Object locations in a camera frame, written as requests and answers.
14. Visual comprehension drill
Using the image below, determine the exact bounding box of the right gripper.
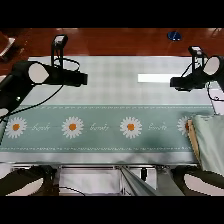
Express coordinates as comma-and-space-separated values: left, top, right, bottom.
169, 70, 205, 93

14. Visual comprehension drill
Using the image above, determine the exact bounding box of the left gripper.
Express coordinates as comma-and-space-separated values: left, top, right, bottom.
63, 69, 89, 89

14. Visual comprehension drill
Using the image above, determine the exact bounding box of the pale green garment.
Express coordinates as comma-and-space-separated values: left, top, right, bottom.
191, 114, 224, 178

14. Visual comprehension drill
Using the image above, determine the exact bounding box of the blue round object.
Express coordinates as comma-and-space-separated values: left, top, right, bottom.
166, 30, 183, 42

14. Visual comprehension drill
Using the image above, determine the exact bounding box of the pale orange garment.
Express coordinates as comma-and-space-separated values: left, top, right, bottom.
186, 119, 202, 162

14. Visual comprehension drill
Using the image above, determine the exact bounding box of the black cable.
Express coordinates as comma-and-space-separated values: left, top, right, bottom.
54, 56, 82, 73
0, 83, 65, 123
205, 81, 224, 103

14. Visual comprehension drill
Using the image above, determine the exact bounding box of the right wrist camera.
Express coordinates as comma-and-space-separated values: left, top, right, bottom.
187, 45, 208, 74

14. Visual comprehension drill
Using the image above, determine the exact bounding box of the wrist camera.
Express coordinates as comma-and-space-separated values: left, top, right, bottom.
187, 45, 208, 74
50, 34, 70, 69

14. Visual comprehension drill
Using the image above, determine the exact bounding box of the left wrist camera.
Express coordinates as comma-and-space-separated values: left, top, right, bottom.
50, 34, 70, 69

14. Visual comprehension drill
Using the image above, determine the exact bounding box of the silver frame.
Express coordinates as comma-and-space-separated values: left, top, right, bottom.
0, 161, 224, 197

